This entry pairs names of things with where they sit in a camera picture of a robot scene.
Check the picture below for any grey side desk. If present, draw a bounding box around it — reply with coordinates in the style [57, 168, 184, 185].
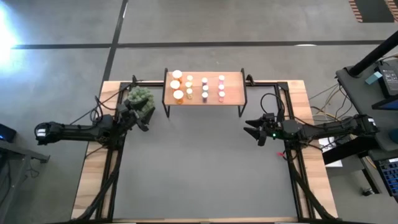
[335, 52, 398, 153]

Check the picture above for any dark floor mat striped edge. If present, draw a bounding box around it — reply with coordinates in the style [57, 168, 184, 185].
[348, 0, 398, 24]

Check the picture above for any black device blue light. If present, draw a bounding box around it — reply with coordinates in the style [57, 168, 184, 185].
[0, 123, 17, 143]

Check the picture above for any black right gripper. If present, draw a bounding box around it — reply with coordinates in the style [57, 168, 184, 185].
[243, 113, 284, 141]

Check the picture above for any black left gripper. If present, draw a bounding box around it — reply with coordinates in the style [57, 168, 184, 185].
[116, 98, 156, 133]

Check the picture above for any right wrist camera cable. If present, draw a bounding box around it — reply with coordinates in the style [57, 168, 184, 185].
[260, 92, 285, 121]

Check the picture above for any white paper sheet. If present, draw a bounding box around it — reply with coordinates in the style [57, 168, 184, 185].
[317, 136, 343, 169]

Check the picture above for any floor cable bundle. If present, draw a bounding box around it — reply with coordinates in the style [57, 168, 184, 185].
[307, 83, 357, 125]

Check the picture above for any black monitor pole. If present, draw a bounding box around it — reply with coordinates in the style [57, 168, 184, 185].
[347, 29, 398, 77]

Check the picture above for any black computer monitor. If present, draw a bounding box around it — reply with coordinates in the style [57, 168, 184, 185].
[371, 96, 398, 111]

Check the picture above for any black power adapter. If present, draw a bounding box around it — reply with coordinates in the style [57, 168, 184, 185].
[374, 60, 398, 97]

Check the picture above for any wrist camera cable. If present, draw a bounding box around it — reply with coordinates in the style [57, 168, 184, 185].
[260, 92, 285, 121]
[89, 95, 118, 123]

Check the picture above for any potted green succulent plant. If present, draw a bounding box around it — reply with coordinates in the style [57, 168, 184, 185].
[126, 86, 155, 115]

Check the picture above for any wooden shelf black metal frame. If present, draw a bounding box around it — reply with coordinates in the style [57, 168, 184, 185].
[161, 67, 249, 118]

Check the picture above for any black computer keyboard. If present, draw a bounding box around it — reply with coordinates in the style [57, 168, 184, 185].
[374, 157, 398, 197]

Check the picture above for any small teal box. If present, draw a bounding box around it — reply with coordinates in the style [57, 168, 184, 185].
[364, 70, 383, 85]

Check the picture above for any black metal table frame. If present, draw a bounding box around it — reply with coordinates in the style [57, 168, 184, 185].
[70, 79, 338, 223]

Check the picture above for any grey table mat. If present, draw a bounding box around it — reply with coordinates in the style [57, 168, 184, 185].
[112, 86, 300, 219]

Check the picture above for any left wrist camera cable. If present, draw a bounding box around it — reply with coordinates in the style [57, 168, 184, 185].
[89, 95, 118, 123]

